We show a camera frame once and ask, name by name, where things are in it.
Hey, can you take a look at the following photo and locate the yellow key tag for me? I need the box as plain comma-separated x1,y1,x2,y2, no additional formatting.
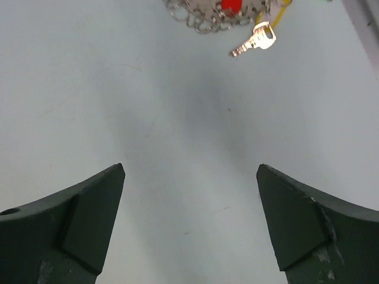
255,0,292,28

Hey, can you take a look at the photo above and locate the large metal key organizer ring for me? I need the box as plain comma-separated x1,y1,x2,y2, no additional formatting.
162,0,272,35

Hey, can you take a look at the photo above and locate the red key tag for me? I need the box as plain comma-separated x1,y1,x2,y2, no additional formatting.
221,0,243,14

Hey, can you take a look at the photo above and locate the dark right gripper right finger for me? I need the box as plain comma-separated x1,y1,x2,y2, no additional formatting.
256,164,378,283

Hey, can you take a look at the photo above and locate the silver key on yellow tag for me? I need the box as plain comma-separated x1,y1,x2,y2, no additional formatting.
229,21,277,57

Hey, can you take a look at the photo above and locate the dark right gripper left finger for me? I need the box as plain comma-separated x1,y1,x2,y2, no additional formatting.
1,163,125,283

